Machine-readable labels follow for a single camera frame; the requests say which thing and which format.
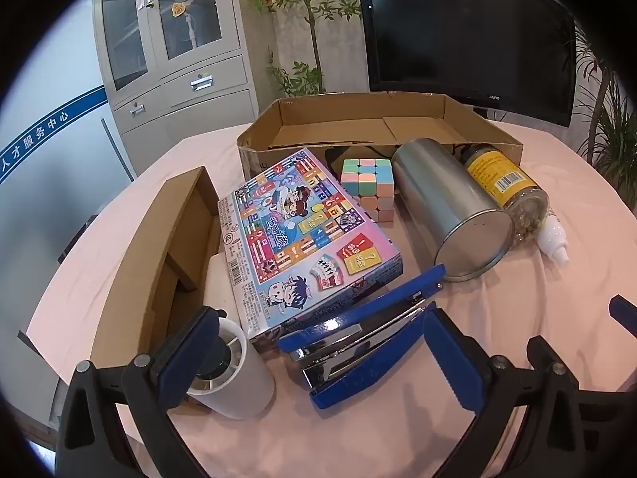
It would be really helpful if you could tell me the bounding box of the shallow cardboard box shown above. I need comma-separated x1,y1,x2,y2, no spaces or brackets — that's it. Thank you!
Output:
236,92,524,190

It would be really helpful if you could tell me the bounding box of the grey metal cabinet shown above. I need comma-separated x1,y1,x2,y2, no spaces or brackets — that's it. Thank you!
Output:
92,0,260,180

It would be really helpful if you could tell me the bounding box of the tall green potted plant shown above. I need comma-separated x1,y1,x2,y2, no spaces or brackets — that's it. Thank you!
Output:
239,0,364,98

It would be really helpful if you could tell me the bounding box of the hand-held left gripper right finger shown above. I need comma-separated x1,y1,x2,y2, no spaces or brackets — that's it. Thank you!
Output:
423,304,625,478

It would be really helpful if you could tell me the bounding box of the white plastic cylinder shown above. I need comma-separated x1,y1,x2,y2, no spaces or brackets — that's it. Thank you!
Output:
186,316,276,420

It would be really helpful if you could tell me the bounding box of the colourful board game box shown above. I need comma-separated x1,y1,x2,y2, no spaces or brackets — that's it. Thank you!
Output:
217,147,404,354

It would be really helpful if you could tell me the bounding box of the blue stapler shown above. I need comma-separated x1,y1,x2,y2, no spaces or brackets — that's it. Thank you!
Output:
277,264,446,410

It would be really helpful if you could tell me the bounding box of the pastel puzzle cube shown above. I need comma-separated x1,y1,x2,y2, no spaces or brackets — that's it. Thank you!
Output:
341,158,396,223

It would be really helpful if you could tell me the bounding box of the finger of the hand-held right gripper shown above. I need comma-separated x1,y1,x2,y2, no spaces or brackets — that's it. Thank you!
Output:
610,295,637,339

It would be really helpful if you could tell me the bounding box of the small open cardboard box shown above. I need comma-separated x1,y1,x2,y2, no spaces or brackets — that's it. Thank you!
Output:
90,166,222,374

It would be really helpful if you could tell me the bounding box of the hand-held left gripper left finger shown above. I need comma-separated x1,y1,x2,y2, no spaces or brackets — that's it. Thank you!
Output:
60,304,225,478

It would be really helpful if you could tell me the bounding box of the black flat screen television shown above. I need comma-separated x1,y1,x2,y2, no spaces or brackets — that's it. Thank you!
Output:
352,0,578,127

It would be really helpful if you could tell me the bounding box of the silver metal can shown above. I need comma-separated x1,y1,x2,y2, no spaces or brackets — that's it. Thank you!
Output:
391,137,516,284

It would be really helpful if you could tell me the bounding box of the clear jar with yellow label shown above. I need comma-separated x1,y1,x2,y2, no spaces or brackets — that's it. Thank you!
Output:
465,143,551,250

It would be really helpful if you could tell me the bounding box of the green leafy plant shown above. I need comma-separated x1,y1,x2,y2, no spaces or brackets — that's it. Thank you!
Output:
572,25,637,195

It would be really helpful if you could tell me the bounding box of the small white spray bottle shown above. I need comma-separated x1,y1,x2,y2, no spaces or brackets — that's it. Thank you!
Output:
536,209,571,266

